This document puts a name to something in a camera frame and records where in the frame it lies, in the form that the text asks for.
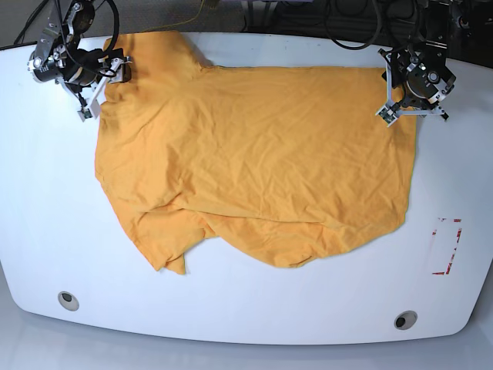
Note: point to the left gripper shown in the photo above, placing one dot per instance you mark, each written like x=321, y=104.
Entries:
x=417, y=81

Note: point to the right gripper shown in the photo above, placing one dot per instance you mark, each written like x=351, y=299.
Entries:
x=85, y=85

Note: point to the orange t-shirt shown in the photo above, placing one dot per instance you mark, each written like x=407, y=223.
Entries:
x=287, y=165

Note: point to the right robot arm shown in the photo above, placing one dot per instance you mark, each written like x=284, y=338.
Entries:
x=58, y=57

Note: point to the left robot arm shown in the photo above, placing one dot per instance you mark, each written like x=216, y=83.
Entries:
x=430, y=29

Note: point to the red tape rectangle marking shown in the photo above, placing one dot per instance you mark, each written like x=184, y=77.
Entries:
x=445, y=239

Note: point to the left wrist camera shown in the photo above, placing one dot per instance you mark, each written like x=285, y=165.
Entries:
x=388, y=115

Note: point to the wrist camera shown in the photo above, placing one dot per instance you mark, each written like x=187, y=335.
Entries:
x=90, y=112
x=388, y=115

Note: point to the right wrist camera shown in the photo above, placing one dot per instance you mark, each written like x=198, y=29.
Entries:
x=90, y=112

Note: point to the left table cable grommet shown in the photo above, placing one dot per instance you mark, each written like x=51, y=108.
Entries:
x=68, y=301

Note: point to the table cable grommet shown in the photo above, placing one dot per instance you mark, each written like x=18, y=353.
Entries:
x=405, y=320
x=68, y=301

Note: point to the right table cable grommet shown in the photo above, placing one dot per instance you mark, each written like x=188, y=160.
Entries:
x=405, y=320

